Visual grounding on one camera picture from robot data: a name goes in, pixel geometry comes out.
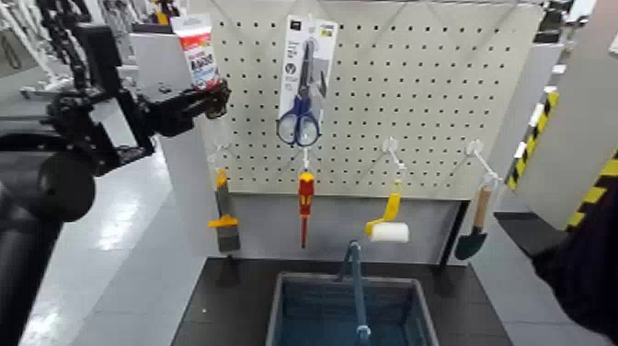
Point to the grey pillar with hazard stripes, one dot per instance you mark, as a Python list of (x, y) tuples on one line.
[(579, 121)]

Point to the white wheeled frame stand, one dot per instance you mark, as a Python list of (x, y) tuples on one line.
[(24, 43)]

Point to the blue scissors on white card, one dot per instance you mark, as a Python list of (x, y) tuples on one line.
[(304, 82)]

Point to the white pegboard hook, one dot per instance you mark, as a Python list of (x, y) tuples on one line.
[(305, 159), (478, 152), (392, 149), (216, 154)]

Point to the beige perforated pegboard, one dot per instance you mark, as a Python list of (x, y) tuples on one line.
[(410, 96)]

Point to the black background robot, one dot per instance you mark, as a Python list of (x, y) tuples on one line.
[(60, 34)]

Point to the red yellow screwdriver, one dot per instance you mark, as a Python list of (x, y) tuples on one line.
[(306, 198)]

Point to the yellow background object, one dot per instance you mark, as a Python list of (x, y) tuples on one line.
[(163, 14)]

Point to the dark background machine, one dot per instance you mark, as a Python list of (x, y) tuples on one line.
[(553, 19)]

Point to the teal and grey plastic crate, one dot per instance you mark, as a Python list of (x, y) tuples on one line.
[(314, 314)]

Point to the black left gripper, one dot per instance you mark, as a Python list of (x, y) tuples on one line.
[(171, 113)]

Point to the yellow grey scraper brush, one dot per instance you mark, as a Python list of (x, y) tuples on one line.
[(224, 227)]

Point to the black stand post with foot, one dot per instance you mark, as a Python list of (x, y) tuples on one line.
[(454, 232)]

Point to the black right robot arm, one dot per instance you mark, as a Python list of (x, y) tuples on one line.
[(584, 270)]

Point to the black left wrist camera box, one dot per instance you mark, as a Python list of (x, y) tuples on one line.
[(99, 55)]

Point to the red white glue tube pack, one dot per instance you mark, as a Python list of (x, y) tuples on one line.
[(198, 53)]

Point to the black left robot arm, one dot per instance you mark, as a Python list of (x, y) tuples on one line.
[(43, 183)]

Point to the white partition panel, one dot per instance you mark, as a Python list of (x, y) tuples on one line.
[(526, 72)]

